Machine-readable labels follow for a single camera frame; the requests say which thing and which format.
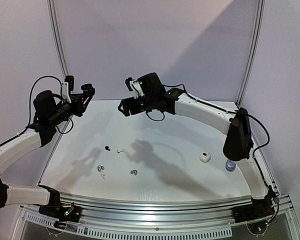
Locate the left aluminium corner post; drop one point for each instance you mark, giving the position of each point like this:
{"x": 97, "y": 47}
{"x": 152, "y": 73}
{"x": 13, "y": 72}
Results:
{"x": 57, "y": 36}

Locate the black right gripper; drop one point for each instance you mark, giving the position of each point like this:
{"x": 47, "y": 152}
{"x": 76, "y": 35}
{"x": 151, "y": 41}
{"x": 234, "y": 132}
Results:
{"x": 131, "y": 106}

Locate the aluminium corner post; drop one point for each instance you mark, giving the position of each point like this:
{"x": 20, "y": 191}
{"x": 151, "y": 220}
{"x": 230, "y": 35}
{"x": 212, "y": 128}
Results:
{"x": 57, "y": 36}
{"x": 252, "y": 51}

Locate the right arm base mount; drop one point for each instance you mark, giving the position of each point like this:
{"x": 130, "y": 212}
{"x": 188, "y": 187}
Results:
{"x": 257, "y": 209}

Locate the translucent blue charging case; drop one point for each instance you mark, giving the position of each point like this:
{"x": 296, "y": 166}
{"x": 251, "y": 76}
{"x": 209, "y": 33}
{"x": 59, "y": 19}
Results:
{"x": 230, "y": 165}

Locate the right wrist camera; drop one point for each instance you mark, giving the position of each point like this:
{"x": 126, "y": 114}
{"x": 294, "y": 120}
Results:
{"x": 134, "y": 86}

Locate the black charging case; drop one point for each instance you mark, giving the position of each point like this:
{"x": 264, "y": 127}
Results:
{"x": 87, "y": 87}

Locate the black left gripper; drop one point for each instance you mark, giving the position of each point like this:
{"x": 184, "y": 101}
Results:
{"x": 77, "y": 102}

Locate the white charging case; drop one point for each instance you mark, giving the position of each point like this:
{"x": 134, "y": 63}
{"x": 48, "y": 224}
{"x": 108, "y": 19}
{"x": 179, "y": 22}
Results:
{"x": 205, "y": 157}

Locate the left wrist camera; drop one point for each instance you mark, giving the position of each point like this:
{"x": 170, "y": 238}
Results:
{"x": 66, "y": 87}

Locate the aluminium front rail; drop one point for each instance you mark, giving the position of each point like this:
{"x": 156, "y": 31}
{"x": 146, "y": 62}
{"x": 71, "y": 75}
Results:
{"x": 143, "y": 213}

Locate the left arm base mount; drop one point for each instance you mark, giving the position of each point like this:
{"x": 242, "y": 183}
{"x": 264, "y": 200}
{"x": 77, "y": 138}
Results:
{"x": 63, "y": 214}

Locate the perforated white cable tray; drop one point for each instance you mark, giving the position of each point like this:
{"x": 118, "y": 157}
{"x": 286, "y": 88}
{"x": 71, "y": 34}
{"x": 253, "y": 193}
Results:
{"x": 43, "y": 228}

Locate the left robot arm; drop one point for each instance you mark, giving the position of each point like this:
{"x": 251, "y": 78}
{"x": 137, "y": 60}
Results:
{"x": 50, "y": 111}

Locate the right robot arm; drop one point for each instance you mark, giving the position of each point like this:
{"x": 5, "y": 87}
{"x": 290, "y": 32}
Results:
{"x": 150, "y": 94}

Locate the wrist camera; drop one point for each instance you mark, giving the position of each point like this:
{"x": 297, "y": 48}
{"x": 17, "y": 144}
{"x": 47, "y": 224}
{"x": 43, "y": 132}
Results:
{"x": 66, "y": 87}
{"x": 134, "y": 86}

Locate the white earbud near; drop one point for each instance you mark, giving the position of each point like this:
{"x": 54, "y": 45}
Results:
{"x": 103, "y": 175}

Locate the right aluminium corner post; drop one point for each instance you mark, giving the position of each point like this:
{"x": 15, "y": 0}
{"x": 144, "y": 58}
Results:
{"x": 252, "y": 51}

